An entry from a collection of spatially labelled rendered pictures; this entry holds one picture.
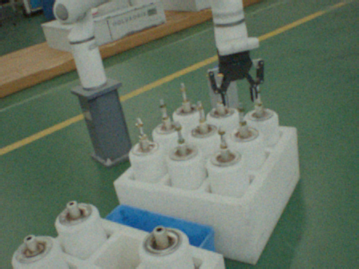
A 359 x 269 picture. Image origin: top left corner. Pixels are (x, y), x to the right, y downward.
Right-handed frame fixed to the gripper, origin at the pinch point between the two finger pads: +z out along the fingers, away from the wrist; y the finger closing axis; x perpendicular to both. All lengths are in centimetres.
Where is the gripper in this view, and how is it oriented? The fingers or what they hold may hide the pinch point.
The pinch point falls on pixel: (240, 99)
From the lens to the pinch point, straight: 106.8
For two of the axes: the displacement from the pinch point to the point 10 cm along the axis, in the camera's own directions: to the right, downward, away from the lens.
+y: -9.7, 2.2, -0.4
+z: 1.9, 8.8, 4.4
